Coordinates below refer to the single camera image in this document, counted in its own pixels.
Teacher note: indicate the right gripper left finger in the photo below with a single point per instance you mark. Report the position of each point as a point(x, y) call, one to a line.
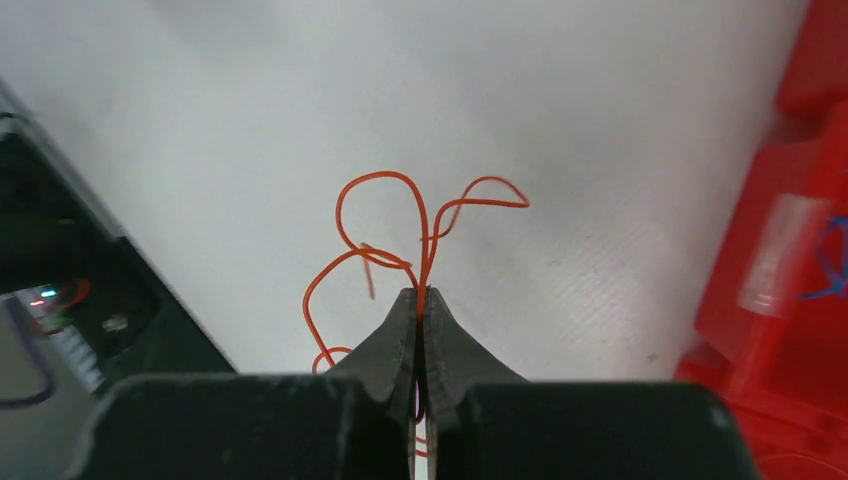
point(384, 362)

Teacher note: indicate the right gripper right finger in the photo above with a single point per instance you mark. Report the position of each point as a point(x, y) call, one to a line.
point(454, 362)

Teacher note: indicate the middle red plastic bin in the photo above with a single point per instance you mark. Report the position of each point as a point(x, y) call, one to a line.
point(789, 189)

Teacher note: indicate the end red plastic bin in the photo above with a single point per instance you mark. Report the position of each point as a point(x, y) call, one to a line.
point(785, 442)

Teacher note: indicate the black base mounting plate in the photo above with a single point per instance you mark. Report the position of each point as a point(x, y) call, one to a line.
point(81, 284)

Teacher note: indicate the red bin next to yellow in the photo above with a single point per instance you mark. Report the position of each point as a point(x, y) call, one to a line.
point(815, 78)

